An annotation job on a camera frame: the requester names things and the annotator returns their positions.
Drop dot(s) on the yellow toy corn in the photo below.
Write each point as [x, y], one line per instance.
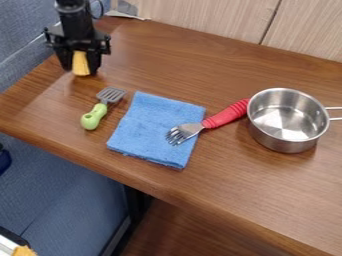
[81, 64]

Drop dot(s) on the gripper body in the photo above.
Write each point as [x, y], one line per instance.
[76, 39]

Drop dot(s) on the silver pot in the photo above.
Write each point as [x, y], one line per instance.
[287, 120]

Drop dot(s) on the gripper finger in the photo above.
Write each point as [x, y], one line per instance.
[94, 62]
[64, 61]

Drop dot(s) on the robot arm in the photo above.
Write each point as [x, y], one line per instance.
[74, 11]

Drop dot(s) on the blue cloth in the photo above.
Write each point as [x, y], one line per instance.
[153, 129]

